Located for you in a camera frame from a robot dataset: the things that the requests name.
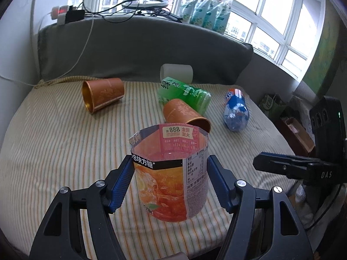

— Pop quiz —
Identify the white power strip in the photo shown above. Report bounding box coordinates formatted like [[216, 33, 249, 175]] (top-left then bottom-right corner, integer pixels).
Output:
[[50, 5, 74, 26]]

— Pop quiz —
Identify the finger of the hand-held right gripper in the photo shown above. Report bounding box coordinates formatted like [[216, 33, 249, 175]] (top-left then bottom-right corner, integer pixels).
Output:
[[253, 152, 320, 180]]

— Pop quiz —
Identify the blue plastic bottle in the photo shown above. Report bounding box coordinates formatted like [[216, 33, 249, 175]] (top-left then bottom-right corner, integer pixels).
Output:
[[223, 87, 249, 132]]

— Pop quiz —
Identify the window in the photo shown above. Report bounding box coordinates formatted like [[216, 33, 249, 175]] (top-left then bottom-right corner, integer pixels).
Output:
[[69, 0, 326, 80]]

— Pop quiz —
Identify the striped bed sheet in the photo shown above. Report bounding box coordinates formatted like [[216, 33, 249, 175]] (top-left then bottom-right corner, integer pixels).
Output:
[[5, 76, 299, 253]]

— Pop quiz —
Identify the orange paper cup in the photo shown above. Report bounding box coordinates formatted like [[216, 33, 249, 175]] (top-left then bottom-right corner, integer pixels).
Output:
[[82, 78, 125, 114], [163, 99, 211, 135]]

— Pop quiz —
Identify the green refill pouch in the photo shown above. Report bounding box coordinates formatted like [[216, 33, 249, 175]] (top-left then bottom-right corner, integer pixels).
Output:
[[179, 0, 202, 24], [213, 0, 234, 34], [204, 0, 227, 32], [190, 0, 215, 28]]

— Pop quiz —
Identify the green plastic bottle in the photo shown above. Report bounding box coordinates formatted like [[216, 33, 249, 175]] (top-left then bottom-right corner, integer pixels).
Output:
[[158, 76, 211, 114]]

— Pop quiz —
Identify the black cable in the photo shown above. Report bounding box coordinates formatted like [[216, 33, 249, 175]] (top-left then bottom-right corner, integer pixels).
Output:
[[73, 0, 141, 20]]

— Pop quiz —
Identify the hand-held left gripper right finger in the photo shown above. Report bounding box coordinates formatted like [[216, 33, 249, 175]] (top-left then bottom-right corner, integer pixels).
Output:
[[207, 154, 315, 260]]

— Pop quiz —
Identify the white cup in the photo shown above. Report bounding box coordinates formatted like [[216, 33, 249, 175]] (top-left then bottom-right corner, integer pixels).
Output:
[[160, 64, 193, 83]]

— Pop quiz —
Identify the black power adapter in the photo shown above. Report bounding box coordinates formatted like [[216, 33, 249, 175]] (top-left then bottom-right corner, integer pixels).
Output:
[[65, 9, 85, 23]]

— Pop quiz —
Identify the cut orange bottle cup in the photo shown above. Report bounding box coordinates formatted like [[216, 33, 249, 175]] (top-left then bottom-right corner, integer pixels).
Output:
[[129, 124, 210, 222]]

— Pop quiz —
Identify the white cable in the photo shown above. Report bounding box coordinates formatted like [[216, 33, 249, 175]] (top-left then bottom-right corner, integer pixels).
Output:
[[0, 16, 94, 86]]

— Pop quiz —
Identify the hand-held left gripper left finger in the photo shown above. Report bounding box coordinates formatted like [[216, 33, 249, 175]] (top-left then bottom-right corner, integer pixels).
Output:
[[28, 154, 135, 260]]

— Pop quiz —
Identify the cardboard box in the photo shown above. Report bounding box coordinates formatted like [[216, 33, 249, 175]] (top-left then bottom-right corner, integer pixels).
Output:
[[279, 116, 316, 156]]

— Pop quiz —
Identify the green paper bag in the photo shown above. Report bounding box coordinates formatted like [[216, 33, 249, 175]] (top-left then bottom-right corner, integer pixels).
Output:
[[259, 93, 287, 120]]

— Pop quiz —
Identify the ring light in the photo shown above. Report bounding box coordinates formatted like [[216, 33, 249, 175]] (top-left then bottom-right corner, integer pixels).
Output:
[[121, 0, 174, 13]]

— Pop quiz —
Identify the grey cushioned headboard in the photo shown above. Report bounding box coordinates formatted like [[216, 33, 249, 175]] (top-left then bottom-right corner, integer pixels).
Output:
[[37, 15, 254, 85]]

